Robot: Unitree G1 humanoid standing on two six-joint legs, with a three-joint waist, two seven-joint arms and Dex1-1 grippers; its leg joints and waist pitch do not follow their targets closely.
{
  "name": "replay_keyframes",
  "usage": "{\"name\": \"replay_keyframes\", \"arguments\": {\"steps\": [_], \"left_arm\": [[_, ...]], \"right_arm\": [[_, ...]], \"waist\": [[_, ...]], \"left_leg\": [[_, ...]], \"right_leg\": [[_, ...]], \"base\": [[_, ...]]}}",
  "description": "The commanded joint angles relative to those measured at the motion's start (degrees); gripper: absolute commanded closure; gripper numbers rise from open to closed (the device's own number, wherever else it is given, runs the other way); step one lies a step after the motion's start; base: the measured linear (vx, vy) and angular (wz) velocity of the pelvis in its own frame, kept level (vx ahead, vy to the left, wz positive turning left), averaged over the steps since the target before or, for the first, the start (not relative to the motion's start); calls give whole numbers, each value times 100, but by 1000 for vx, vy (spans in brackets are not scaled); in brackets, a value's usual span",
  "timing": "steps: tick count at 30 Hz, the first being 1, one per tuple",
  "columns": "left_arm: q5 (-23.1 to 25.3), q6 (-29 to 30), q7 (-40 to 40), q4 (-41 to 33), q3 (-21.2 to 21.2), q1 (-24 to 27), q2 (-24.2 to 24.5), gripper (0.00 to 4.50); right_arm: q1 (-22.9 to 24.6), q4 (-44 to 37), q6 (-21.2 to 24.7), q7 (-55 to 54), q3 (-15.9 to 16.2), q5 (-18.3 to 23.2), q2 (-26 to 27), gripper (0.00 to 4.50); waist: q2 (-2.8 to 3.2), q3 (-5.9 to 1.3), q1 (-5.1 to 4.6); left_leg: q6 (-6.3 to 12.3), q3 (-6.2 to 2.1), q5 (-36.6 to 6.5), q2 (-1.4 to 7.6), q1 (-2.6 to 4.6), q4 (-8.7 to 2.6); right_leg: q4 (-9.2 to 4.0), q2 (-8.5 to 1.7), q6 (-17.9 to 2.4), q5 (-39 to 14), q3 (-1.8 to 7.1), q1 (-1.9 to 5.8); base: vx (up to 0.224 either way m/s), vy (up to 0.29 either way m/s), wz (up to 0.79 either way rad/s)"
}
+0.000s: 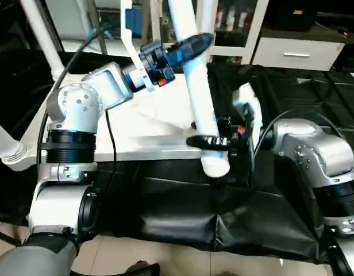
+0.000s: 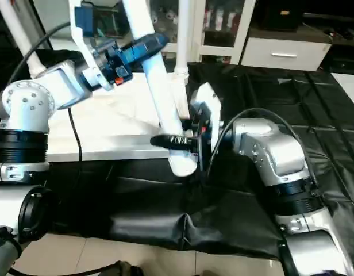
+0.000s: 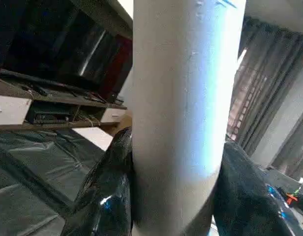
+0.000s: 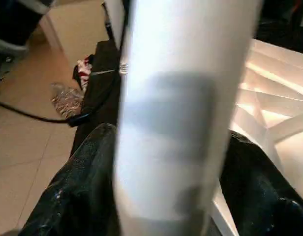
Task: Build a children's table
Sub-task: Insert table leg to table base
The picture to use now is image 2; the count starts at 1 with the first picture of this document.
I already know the white plastic table top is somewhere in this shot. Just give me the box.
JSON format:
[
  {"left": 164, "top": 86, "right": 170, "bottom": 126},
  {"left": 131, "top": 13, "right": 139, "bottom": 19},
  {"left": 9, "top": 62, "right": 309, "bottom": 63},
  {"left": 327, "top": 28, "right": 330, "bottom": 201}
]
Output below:
[{"left": 28, "top": 69, "right": 196, "bottom": 163}]

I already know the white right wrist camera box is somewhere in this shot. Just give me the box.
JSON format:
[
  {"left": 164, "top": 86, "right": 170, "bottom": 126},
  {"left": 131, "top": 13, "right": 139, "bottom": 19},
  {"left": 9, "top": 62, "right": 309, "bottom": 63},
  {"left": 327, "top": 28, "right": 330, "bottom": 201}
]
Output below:
[{"left": 189, "top": 82, "right": 223, "bottom": 145}]

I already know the black equipment case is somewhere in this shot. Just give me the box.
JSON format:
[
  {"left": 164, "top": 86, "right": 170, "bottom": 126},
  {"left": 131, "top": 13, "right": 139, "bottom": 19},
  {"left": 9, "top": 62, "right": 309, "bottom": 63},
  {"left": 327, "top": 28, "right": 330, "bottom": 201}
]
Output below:
[{"left": 256, "top": 0, "right": 307, "bottom": 33}]

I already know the white drawer unit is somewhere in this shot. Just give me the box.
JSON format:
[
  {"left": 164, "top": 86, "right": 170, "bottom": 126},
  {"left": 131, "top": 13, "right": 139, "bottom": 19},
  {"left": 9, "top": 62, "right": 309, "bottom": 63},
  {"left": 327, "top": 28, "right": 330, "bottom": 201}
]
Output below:
[{"left": 240, "top": 37, "right": 333, "bottom": 73}]

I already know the white flat board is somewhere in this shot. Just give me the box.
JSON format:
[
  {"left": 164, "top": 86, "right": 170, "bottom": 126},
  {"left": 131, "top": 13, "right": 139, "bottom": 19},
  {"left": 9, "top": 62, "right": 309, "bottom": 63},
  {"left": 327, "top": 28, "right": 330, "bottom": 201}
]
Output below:
[{"left": 331, "top": 71, "right": 354, "bottom": 99}]

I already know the white plastic table leg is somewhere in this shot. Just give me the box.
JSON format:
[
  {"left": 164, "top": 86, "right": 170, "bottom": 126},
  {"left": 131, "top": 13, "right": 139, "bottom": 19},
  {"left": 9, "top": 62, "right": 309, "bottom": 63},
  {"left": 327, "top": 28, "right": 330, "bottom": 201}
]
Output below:
[
  {"left": 174, "top": 0, "right": 196, "bottom": 120},
  {"left": 120, "top": 0, "right": 200, "bottom": 177},
  {"left": 0, "top": 0, "right": 49, "bottom": 79}
]

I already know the black work mat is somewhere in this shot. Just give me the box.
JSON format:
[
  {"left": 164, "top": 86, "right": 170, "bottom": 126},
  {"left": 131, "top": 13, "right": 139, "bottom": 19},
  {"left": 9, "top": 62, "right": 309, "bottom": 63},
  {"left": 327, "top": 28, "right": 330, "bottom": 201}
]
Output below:
[{"left": 0, "top": 49, "right": 354, "bottom": 262}]

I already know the white glass door cabinet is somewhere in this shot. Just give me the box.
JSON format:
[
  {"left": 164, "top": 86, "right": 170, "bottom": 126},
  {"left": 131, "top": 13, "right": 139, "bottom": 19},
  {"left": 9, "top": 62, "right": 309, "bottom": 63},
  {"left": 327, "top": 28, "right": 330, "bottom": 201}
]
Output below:
[{"left": 147, "top": 0, "right": 258, "bottom": 65}]

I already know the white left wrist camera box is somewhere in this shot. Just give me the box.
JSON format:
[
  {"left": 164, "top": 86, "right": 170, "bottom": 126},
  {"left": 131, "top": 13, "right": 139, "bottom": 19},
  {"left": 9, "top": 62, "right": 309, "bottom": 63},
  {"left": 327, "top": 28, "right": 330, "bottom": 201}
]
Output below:
[{"left": 68, "top": 2, "right": 107, "bottom": 91}]

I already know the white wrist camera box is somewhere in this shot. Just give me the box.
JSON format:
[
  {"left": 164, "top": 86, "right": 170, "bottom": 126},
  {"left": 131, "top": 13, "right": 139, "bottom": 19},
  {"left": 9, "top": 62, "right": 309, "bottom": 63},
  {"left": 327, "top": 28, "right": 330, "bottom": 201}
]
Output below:
[
  {"left": 189, "top": 82, "right": 223, "bottom": 145},
  {"left": 68, "top": 2, "right": 107, "bottom": 91}
]

